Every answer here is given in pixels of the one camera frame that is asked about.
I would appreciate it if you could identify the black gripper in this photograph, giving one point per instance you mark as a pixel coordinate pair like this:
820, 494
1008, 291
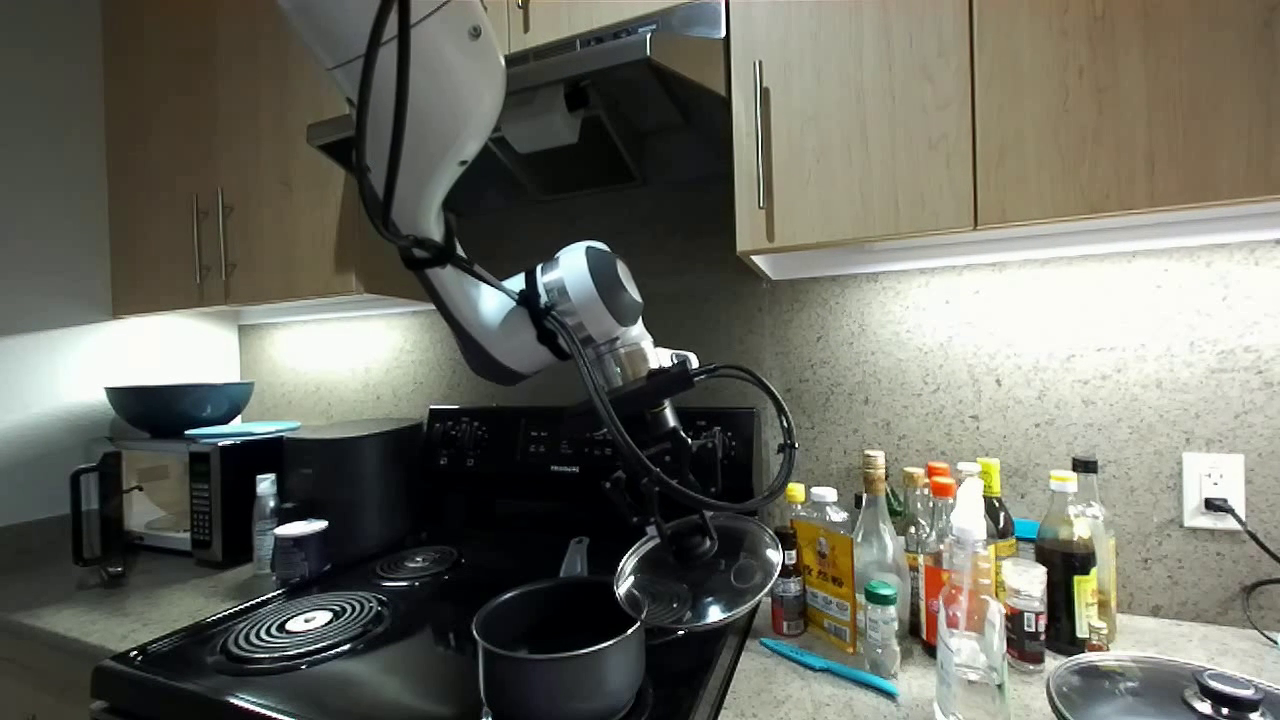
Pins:
682, 447

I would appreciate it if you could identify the small glass pot lid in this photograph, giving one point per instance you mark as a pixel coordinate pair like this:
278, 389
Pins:
704, 587

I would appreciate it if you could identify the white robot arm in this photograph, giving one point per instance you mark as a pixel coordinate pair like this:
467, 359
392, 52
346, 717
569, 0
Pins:
440, 106

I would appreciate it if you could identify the black saucepan pot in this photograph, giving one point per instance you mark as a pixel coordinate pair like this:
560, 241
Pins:
560, 682

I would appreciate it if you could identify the glass frying pan lid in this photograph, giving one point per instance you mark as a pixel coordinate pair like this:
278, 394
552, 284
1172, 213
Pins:
1135, 692

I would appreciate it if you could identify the small yellow-cap bottle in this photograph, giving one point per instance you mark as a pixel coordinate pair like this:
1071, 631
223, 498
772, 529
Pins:
789, 602

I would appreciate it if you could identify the yellow-label oil bottle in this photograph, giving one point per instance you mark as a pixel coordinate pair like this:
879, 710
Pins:
825, 573

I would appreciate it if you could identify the clear corked glass bottle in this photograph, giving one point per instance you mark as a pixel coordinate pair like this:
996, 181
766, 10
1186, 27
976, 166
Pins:
879, 546

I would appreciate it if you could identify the teal knife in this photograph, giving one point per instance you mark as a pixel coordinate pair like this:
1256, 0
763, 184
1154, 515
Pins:
825, 665

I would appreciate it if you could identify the green-cap spice shaker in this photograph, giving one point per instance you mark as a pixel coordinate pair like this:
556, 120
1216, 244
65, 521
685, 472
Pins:
882, 641

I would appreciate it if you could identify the tan-cap bottle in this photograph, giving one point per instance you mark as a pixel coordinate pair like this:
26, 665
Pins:
915, 515

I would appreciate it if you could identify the orange-cap bottle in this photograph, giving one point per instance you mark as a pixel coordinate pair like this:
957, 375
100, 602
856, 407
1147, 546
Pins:
941, 535

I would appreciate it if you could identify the white nozzle bottle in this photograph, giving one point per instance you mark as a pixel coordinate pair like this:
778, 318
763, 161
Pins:
968, 535

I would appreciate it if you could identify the yellow-cap dark bottle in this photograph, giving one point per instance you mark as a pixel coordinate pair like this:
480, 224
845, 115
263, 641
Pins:
992, 515

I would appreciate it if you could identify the clear drinking glass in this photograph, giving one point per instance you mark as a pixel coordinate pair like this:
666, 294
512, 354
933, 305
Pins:
974, 665

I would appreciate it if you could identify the black electric stove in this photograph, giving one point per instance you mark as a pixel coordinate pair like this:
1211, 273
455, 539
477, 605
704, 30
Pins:
400, 641

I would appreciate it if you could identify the small teal-cap bottle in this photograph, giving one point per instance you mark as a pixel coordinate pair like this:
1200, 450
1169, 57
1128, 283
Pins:
1024, 614

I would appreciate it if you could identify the black air fryer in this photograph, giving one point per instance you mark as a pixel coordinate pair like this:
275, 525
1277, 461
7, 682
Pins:
346, 484

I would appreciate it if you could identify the soy sauce bottle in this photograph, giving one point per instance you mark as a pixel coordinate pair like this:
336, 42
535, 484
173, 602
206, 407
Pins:
1067, 587

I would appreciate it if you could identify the black-cap bottle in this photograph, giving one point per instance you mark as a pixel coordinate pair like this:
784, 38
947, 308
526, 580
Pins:
1104, 573

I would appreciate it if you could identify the light blue plate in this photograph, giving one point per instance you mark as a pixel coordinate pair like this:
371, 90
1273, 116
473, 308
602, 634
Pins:
244, 428

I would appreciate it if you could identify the short wooden cabinet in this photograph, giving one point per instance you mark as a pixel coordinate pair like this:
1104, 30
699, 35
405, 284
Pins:
602, 15

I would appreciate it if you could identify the dark blue bowl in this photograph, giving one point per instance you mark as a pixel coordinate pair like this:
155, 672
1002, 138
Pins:
181, 407

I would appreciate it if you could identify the black microwave oven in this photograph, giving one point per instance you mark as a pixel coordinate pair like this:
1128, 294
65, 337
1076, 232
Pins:
145, 501

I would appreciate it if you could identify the white wall outlet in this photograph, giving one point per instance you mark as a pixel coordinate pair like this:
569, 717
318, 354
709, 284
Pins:
1212, 472

